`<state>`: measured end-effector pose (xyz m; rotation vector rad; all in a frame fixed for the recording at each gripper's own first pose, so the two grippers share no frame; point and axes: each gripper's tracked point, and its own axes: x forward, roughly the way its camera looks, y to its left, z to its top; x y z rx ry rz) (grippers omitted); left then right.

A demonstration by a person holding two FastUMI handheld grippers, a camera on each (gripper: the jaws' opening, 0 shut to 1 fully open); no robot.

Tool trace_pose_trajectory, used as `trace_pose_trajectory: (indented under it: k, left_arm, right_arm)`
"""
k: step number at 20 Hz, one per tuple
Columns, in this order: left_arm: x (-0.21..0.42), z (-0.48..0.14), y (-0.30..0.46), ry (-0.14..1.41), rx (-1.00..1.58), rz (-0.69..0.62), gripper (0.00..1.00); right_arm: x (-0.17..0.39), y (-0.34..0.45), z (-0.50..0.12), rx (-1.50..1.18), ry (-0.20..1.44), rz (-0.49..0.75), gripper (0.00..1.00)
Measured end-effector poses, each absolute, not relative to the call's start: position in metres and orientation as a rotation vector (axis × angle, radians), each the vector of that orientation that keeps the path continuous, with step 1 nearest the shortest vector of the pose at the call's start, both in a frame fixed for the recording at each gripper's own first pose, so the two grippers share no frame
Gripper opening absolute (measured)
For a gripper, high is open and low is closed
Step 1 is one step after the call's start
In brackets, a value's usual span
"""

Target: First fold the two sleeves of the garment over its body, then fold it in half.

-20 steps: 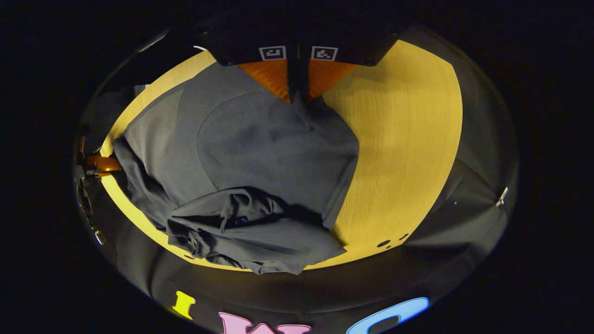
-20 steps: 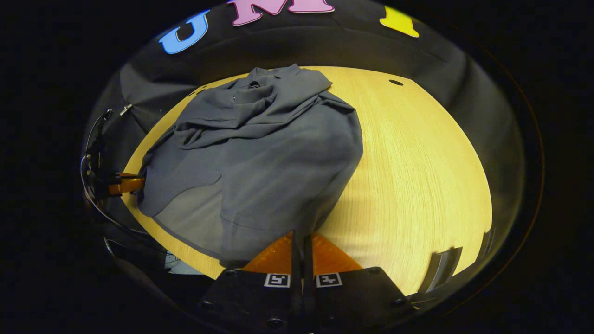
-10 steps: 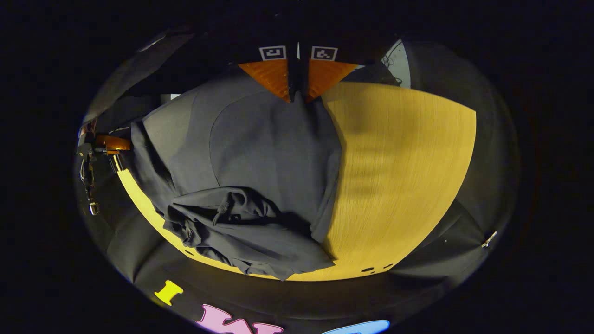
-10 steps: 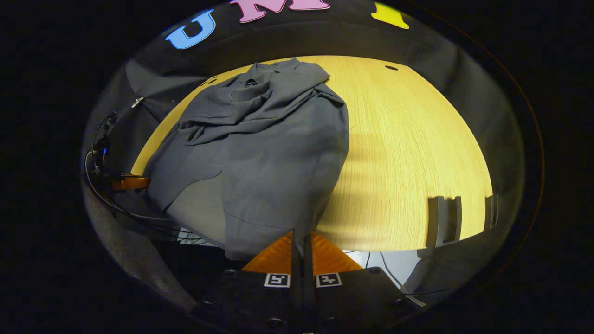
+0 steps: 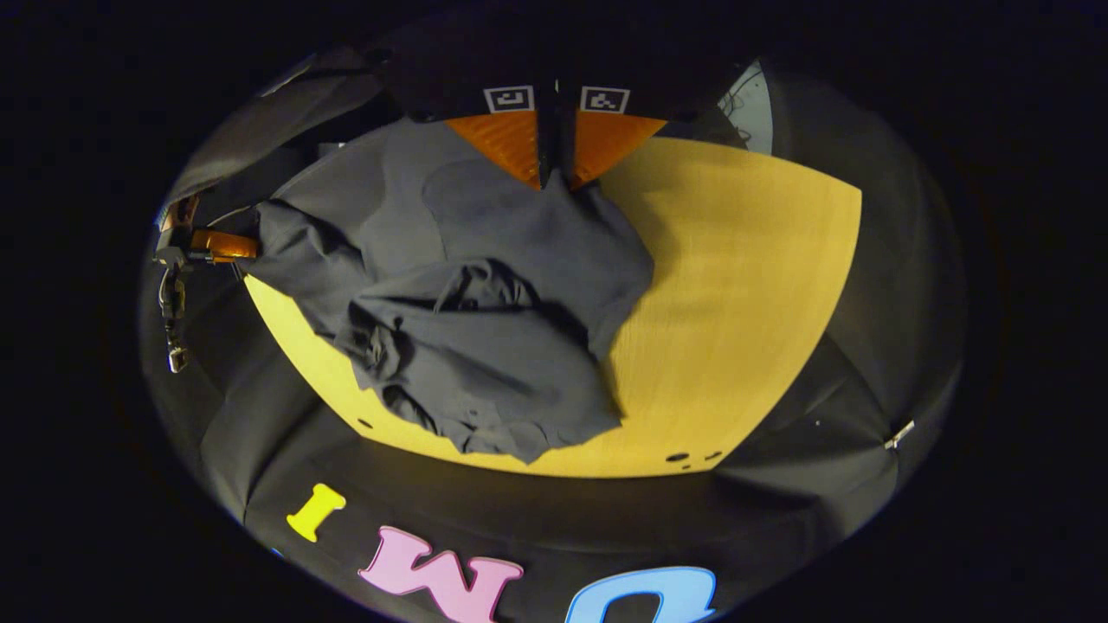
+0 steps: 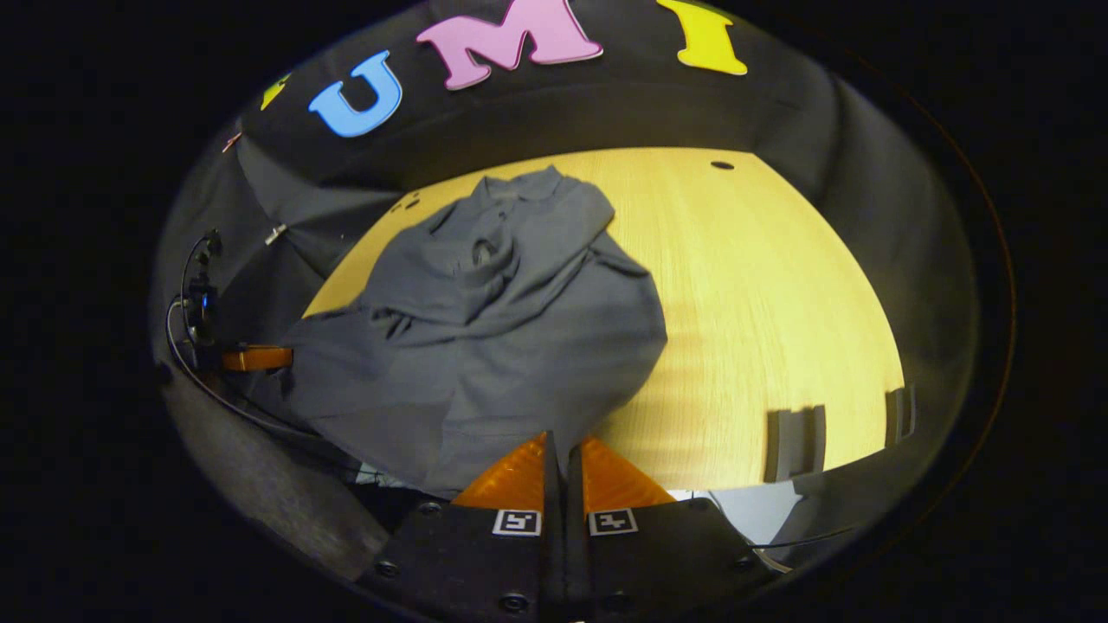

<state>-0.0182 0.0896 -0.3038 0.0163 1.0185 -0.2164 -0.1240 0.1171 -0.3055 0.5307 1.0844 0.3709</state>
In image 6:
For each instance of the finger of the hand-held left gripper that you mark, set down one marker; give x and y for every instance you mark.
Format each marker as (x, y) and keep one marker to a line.
(255, 358)

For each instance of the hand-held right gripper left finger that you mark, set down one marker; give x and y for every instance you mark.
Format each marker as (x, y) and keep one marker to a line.
(554, 554)

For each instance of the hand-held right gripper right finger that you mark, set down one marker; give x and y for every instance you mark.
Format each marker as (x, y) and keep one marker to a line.
(578, 554)

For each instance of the grey collared shirt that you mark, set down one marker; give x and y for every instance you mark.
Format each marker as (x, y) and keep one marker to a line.
(519, 346)

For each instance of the copper cloth clip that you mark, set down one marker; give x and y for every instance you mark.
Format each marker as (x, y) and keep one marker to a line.
(231, 141)

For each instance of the black backdrop cloth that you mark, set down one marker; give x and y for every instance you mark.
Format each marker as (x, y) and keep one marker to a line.
(606, 112)

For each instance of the dark table edge bracket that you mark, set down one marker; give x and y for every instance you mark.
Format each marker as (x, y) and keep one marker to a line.
(795, 443)
(900, 414)

